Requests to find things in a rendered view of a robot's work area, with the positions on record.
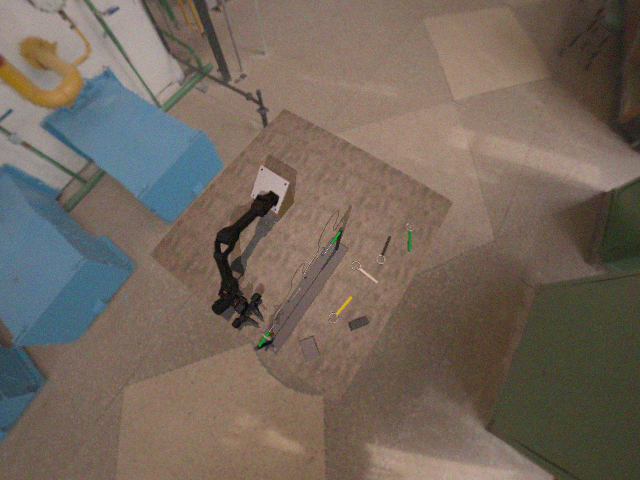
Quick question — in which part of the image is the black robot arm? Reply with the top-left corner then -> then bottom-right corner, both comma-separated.
212,191 -> 279,315

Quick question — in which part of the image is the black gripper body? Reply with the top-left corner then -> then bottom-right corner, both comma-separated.
231,293 -> 262,328

